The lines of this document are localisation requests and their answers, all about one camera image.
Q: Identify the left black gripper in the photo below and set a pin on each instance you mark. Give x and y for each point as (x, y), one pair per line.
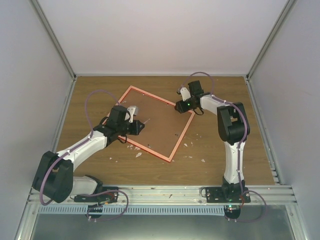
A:
(136, 129)

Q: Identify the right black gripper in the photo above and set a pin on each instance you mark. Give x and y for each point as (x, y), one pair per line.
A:
(182, 109)

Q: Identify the red picture frame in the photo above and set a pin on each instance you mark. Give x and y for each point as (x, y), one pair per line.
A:
(172, 155)

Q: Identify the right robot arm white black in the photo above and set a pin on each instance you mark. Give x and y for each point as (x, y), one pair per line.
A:
(233, 130)

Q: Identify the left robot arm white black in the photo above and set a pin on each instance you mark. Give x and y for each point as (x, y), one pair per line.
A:
(55, 178)

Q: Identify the white debris pile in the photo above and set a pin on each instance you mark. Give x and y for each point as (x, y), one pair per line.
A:
(136, 149)

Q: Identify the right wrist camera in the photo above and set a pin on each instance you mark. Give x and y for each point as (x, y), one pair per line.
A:
(184, 92)

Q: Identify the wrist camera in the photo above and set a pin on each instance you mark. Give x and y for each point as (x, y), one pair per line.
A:
(131, 111)
(184, 92)

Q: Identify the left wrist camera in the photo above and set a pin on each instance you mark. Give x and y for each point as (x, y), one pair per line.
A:
(131, 111)

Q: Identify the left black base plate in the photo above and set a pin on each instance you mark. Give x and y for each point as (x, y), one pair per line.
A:
(110, 197)

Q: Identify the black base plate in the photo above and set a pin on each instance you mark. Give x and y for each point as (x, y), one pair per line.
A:
(219, 194)
(110, 197)

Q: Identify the grey slotted cable duct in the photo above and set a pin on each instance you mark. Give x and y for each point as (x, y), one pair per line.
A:
(199, 210)

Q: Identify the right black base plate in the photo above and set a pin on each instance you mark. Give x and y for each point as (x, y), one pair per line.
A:
(219, 194)

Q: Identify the aluminium rail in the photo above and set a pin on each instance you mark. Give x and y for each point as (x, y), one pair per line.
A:
(195, 194)

